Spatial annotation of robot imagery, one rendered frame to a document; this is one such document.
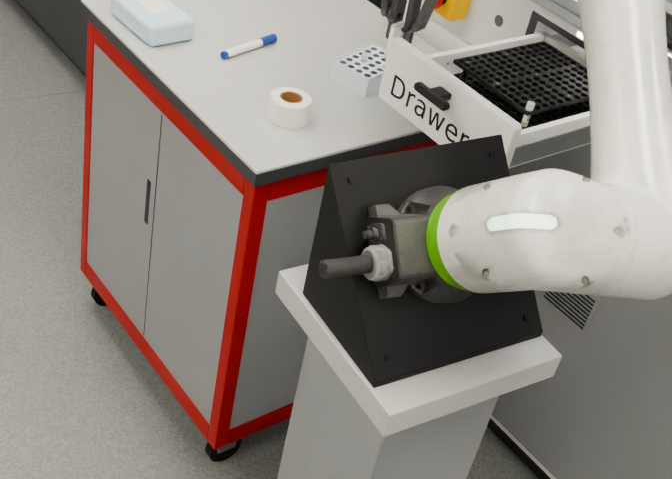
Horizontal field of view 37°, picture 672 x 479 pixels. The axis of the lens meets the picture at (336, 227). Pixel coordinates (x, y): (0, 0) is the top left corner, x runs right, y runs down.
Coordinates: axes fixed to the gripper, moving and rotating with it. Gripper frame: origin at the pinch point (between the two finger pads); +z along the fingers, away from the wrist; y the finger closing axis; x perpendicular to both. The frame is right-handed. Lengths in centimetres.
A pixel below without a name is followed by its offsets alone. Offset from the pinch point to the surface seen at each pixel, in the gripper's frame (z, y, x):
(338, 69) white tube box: 5.3, 5.4, 9.2
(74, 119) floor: 84, 115, -23
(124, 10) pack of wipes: 5, 41, 28
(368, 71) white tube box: 4.4, 0.8, 6.4
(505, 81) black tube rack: -6.2, -25.1, 6.4
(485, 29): -0.6, -7.0, -19.2
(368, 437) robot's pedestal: 20, -45, 61
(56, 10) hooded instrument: 66, 145, -39
